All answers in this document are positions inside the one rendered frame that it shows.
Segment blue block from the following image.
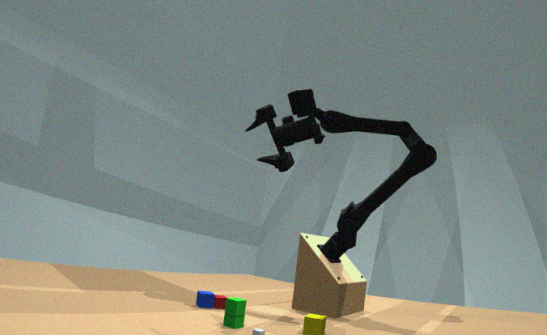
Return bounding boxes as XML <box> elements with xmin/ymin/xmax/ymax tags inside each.
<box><xmin>196</xmin><ymin>290</ymin><xmax>215</xmax><ymax>309</ymax></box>

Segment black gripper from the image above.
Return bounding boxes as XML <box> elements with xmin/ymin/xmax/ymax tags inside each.
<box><xmin>245</xmin><ymin>104</ymin><xmax>299</xmax><ymax>172</ymax></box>

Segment green block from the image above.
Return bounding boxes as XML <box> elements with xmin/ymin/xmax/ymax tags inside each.
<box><xmin>223</xmin><ymin>313</ymin><xmax>245</xmax><ymax>329</ymax></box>
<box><xmin>224</xmin><ymin>297</ymin><xmax>247</xmax><ymax>316</ymax></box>

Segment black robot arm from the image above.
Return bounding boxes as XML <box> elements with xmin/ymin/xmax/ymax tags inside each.
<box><xmin>288</xmin><ymin>88</ymin><xmax>437</xmax><ymax>263</ymax></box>

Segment red block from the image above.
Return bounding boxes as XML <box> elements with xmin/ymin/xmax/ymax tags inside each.
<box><xmin>214</xmin><ymin>295</ymin><xmax>227</xmax><ymax>309</ymax></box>

